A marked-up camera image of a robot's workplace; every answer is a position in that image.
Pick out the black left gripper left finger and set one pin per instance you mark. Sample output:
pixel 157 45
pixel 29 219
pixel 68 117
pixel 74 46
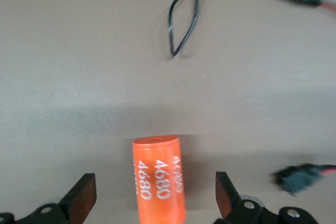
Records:
pixel 78 197

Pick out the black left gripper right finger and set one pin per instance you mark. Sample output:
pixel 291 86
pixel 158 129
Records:
pixel 228 200

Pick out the orange 4680 battery cylinder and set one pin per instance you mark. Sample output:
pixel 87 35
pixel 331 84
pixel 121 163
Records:
pixel 157 176

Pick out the black connector with red lead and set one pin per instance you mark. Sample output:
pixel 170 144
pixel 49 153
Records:
pixel 296 179

